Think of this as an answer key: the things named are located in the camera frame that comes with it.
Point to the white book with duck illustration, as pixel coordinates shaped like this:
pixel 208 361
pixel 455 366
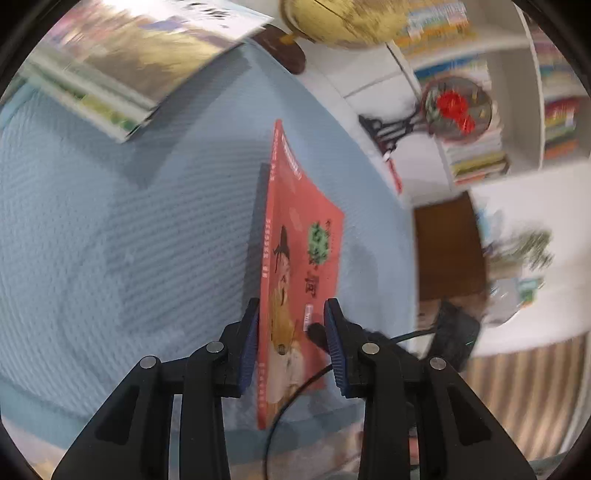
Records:
pixel 152 50

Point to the row of bright spine books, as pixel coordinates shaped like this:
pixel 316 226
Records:
pixel 561 124

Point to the yellow antique globe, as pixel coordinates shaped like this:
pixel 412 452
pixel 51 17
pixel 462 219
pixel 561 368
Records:
pixel 351 18

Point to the white bookshelf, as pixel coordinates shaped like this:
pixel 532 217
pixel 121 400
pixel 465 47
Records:
pixel 512 106

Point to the potted plant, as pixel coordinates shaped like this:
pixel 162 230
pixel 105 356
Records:
pixel 526 251

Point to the light blue textured mat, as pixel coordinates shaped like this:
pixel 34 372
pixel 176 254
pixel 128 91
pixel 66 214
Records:
pixel 115 230

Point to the row of yellow blue books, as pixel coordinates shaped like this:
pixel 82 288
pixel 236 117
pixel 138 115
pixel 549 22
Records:
pixel 438 23

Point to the round embroidered fan ornament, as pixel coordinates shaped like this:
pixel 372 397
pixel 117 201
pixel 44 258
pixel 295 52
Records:
pixel 452 106

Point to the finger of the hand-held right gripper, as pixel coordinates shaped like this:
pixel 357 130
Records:
pixel 318 336

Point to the salmon red book with figure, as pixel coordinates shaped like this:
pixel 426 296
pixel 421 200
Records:
pixel 295 240

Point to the red tassel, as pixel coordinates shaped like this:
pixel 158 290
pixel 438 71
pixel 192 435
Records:
pixel 395 173

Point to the brown wooden board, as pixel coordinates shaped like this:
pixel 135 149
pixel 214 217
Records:
pixel 448 249

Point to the row of pale spine books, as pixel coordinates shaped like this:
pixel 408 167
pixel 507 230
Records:
pixel 480 157

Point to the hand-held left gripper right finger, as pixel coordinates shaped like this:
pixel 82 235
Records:
pixel 333 350

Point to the dark teal floral book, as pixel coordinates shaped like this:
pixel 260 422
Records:
pixel 106 110

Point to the striped rug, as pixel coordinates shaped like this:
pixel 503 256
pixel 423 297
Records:
pixel 531 392

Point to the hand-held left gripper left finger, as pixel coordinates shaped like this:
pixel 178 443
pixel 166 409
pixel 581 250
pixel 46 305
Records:
pixel 249 350

